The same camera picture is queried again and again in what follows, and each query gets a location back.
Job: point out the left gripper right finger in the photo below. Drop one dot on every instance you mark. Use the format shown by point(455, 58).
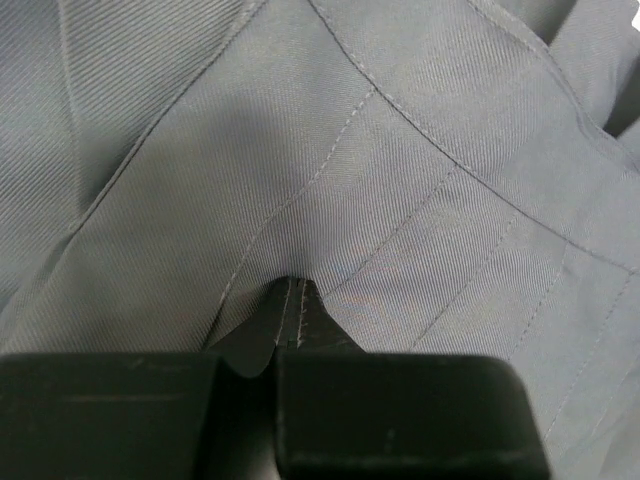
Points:
point(343, 413)

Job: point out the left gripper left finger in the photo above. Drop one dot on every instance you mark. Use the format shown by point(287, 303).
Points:
point(126, 416)

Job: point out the grey pleated skirt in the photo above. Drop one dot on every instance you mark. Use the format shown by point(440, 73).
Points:
point(454, 176)

